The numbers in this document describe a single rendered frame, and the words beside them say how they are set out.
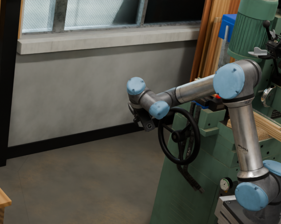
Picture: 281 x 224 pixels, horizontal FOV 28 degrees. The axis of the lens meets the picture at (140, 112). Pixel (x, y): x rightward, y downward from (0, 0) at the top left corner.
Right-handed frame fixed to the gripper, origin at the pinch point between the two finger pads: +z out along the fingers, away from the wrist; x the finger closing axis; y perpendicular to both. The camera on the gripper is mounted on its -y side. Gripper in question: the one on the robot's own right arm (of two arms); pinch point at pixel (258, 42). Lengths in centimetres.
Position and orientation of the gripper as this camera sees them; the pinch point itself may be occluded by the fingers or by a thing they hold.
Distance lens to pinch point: 265.9
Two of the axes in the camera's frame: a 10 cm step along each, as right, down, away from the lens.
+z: -6.2, -4.4, 6.6
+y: -3.5, -6.0, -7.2
